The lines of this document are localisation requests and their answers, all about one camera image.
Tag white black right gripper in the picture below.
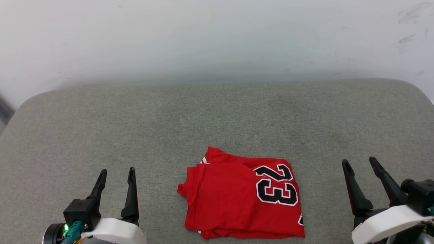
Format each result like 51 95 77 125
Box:
341 156 434 244

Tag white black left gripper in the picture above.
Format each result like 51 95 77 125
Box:
42 167 147 244

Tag grey fabric sofa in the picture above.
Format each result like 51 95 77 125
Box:
0 78 434 244

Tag teal cable connector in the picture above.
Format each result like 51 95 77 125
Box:
60 221 84 244

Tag red basketball jersey number 23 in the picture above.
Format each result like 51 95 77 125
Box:
177 146 306 240

